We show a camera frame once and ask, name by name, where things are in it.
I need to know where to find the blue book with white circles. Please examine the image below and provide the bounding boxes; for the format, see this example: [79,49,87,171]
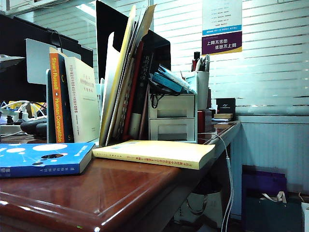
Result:
[0,142,97,179]

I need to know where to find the thin red book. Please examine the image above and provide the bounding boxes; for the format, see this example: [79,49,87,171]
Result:
[123,41,145,141]

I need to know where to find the yellow paperback book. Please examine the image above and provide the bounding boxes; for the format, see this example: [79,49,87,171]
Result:
[92,139,216,170]

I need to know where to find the black book with white title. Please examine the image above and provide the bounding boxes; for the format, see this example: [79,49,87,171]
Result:
[129,36,155,141]

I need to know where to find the cream white paperback book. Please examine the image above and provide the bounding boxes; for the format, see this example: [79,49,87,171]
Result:
[64,57,101,143]

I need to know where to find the orange spine Human Compatible book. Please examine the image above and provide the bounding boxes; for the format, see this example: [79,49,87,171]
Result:
[49,47,74,144]

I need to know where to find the pale green book rack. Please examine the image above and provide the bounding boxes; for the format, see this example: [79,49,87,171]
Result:
[45,69,107,147]

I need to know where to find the white desktop drawer unit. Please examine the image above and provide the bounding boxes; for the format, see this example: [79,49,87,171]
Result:
[148,93,197,141]

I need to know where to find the teal box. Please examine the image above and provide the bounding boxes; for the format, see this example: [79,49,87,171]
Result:
[152,72,182,93]

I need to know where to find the teal books on drawers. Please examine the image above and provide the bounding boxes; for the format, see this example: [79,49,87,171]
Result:
[158,64,197,94]

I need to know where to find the yellow folder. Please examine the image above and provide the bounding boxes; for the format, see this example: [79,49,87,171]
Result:
[98,4,137,147]

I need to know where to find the dark red box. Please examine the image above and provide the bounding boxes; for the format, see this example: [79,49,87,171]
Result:
[197,109,213,133]

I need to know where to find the white pen holder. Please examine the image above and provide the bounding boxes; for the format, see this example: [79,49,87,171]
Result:
[195,70,210,111]

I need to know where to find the red marker with black cap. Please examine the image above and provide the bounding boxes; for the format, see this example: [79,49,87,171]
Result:
[192,51,201,72]

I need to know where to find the small stack of notebooks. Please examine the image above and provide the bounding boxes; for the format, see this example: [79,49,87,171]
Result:
[213,113,234,121]

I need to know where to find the white plastic folder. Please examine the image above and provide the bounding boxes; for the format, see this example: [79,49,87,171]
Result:
[100,31,121,136]

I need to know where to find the small black box with logo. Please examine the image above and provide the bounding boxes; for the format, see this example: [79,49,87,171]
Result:
[215,98,236,114]

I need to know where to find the leaning folders and books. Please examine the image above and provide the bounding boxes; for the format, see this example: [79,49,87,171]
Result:
[113,3,157,141]

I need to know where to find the black file holder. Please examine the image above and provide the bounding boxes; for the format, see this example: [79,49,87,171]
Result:
[96,0,171,84]

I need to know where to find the purple sign with white text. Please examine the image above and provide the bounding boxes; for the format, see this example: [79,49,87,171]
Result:
[201,30,243,56]

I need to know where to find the white paper bag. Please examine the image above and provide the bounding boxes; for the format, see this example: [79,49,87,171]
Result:
[176,190,225,228]

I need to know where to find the black padded case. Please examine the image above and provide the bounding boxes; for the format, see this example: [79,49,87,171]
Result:
[20,118,49,138]

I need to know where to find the white paper poster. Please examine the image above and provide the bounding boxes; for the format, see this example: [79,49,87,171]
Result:
[201,0,243,36]

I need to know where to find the purple paper bag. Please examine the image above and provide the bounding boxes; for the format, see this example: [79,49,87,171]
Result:
[242,170,288,199]

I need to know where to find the black computer monitor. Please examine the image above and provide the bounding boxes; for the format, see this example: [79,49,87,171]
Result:
[0,14,94,103]

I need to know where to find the white box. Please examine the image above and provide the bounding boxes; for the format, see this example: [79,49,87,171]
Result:
[301,202,309,232]

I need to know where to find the black cable bundle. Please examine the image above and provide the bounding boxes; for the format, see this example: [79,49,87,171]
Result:
[148,81,181,109]

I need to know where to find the white charging cable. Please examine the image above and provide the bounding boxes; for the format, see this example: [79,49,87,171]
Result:
[197,132,234,232]

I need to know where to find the white power strip with cables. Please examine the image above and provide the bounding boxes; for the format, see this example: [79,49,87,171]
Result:
[0,100,48,126]

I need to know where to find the dark green bag beige handles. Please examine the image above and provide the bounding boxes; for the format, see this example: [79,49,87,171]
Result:
[246,190,302,232]

